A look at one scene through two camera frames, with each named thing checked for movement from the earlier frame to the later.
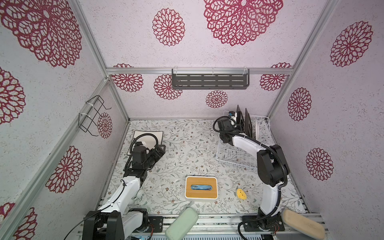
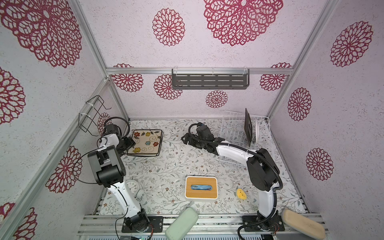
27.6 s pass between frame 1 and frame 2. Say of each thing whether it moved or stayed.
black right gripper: moved
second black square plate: stayed
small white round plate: stayed
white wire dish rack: stayed
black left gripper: moved
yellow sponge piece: stayed
